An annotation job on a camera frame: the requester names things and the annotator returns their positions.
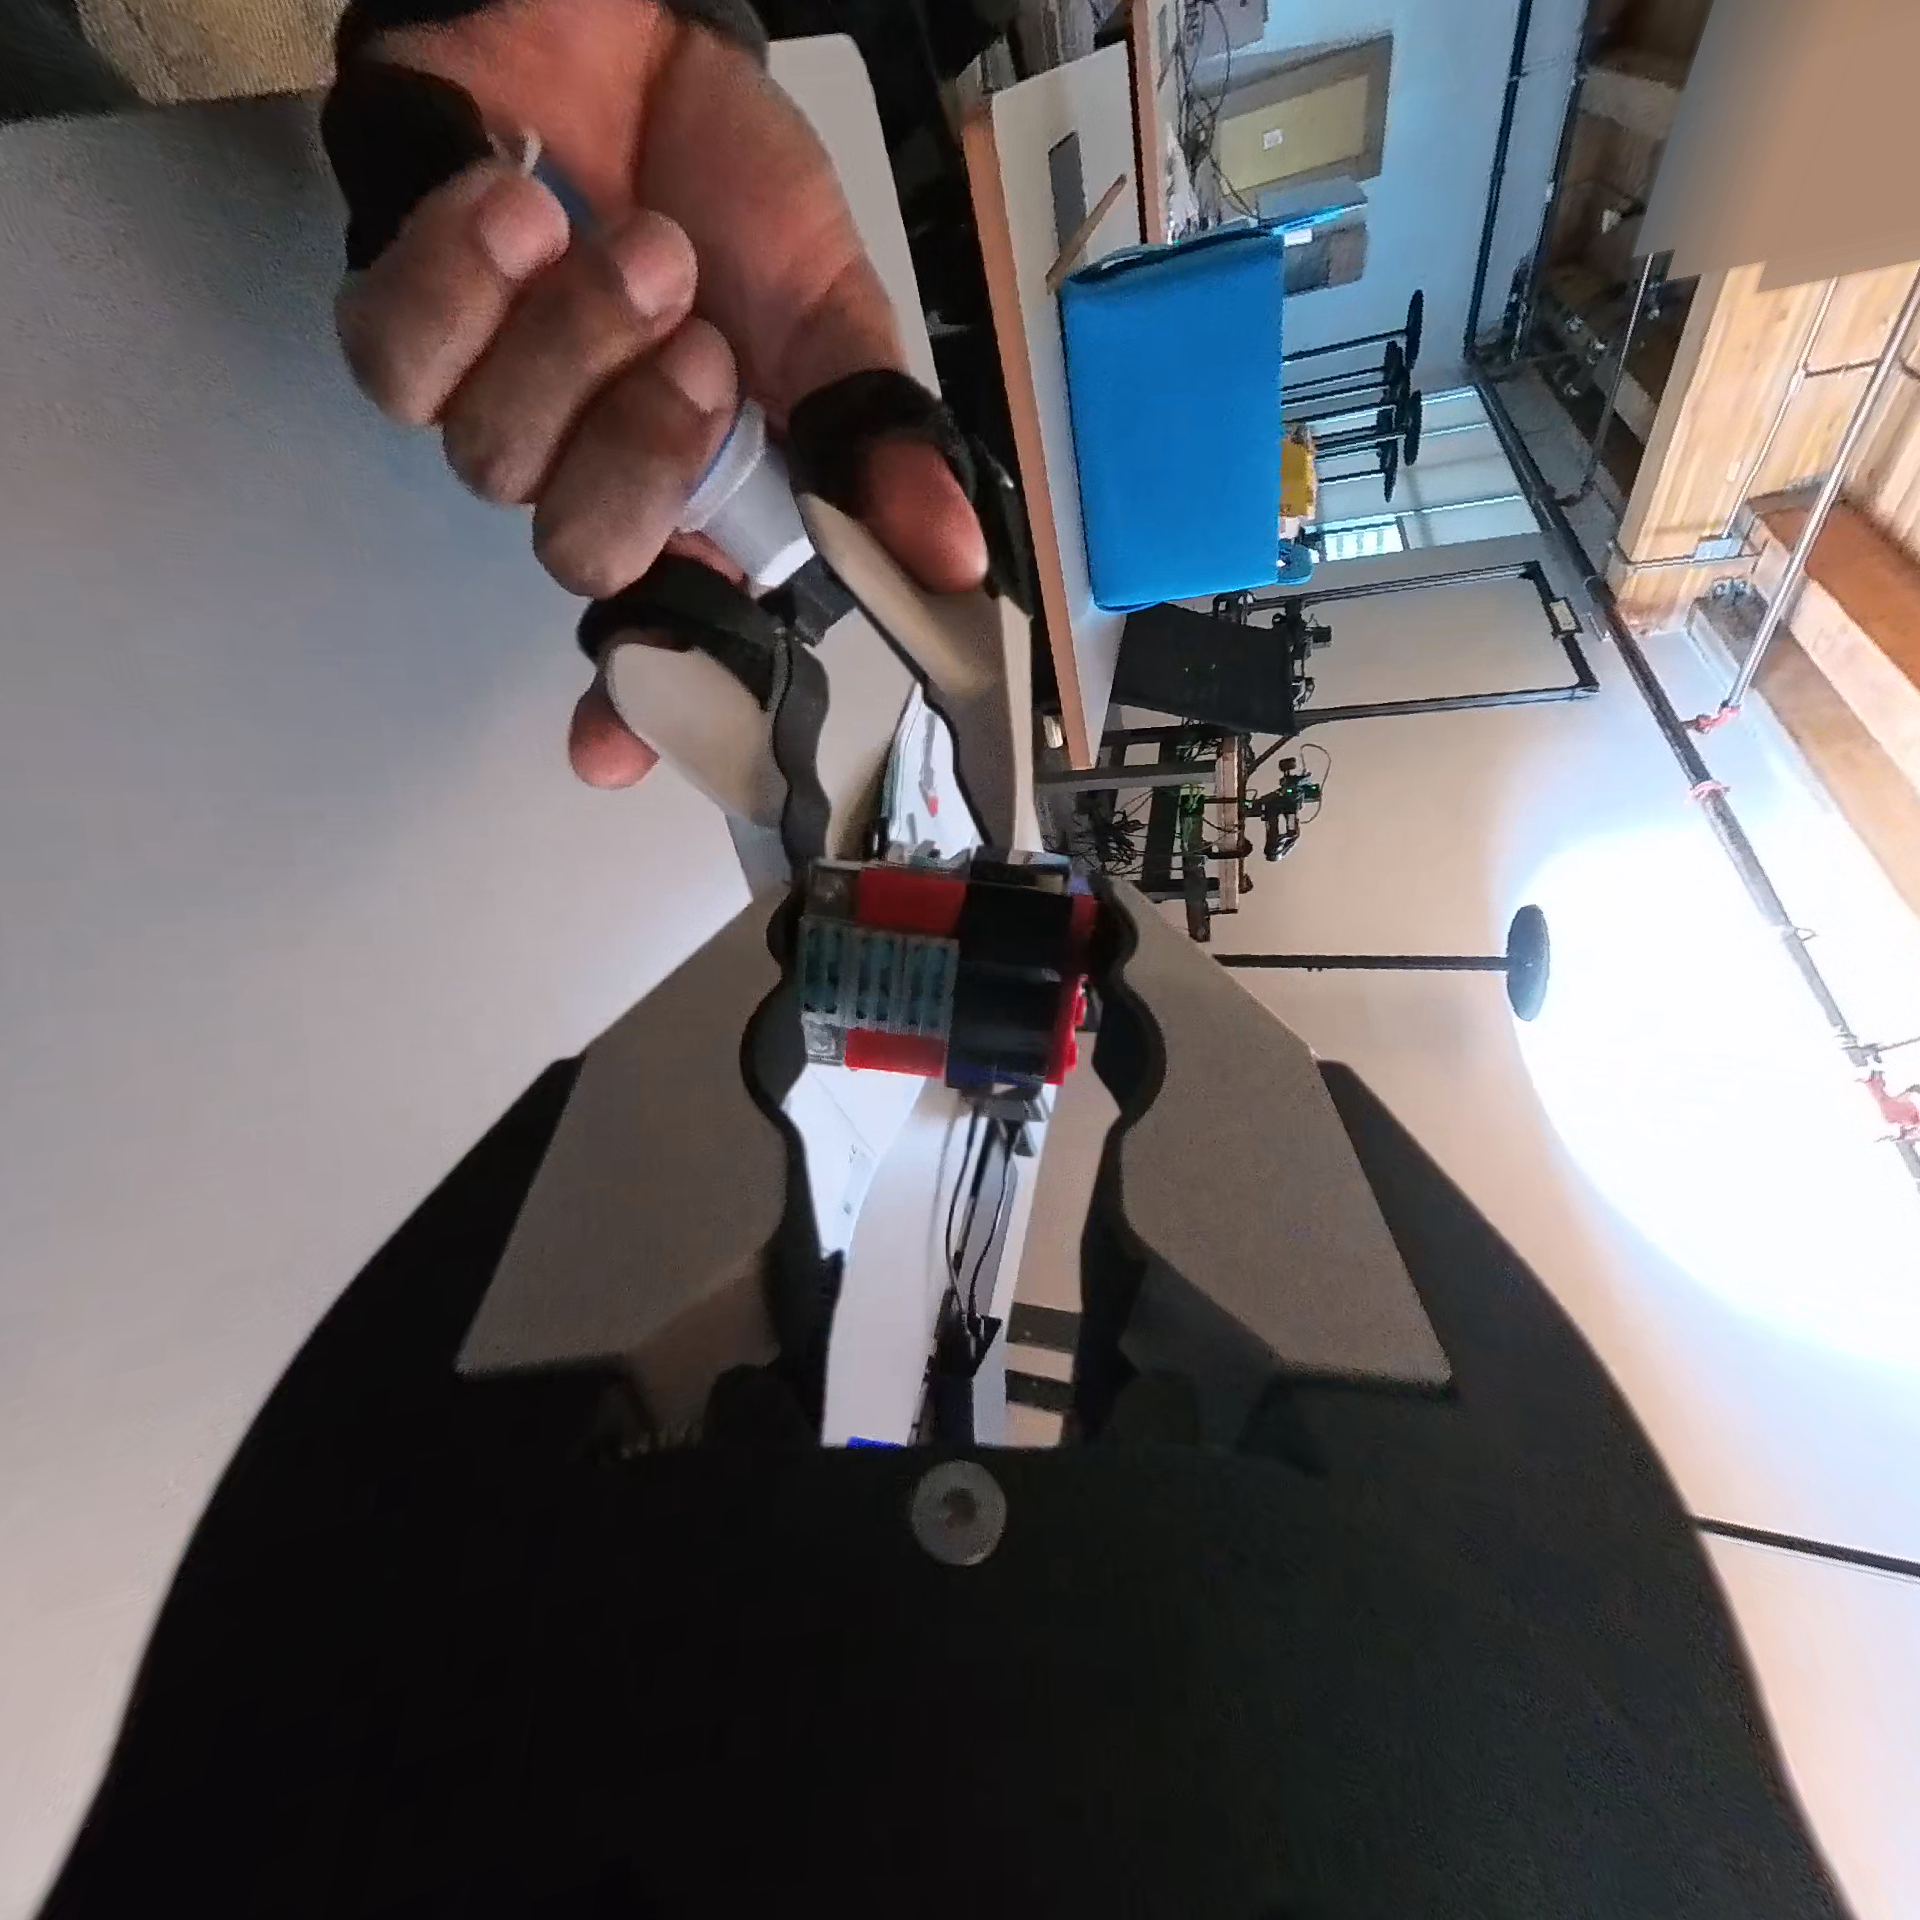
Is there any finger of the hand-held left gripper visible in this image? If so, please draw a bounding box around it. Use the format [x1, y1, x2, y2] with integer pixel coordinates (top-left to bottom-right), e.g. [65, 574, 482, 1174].
[792, 493, 1043, 858]
[593, 638, 837, 873]

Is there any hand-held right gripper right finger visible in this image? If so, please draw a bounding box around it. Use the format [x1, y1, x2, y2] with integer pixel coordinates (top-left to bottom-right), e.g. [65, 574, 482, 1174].
[1072, 879, 1456, 1449]

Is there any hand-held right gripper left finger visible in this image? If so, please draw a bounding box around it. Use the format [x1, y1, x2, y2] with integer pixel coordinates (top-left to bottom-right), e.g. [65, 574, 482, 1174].
[454, 879, 842, 1443]

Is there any instruction booklet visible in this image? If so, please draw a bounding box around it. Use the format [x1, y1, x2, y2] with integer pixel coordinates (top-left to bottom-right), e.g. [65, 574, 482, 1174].
[781, 681, 982, 1265]

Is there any long black toy brick assembly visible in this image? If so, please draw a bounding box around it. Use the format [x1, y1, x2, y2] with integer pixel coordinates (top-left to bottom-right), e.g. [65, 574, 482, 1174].
[795, 858, 970, 1078]

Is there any grey desk wooden edge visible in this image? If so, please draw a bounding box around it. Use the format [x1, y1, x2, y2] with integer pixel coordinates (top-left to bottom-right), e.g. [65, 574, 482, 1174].
[961, 38, 1168, 771]

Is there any person's left hand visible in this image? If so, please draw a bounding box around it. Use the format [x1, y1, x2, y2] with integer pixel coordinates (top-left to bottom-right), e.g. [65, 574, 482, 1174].
[334, 0, 995, 793]

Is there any black panel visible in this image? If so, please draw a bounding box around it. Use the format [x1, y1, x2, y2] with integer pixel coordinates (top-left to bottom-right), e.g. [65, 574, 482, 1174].
[1119, 605, 1305, 737]

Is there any black equipment cart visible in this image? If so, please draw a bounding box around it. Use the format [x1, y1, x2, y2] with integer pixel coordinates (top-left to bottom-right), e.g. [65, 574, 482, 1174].
[1077, 720, 1249, 945]

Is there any blue fabric box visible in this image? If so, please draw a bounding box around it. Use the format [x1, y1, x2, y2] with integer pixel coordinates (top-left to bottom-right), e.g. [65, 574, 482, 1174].
[1057, 229, 1291, 615]

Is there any black metal stand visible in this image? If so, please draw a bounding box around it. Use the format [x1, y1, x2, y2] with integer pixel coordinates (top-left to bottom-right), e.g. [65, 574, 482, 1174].
[1211, 904, 1553, 1026]

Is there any black tube frame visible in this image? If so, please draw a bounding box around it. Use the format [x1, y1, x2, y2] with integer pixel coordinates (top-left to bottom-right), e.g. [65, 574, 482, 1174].
[1289, 561, 1606, 720]

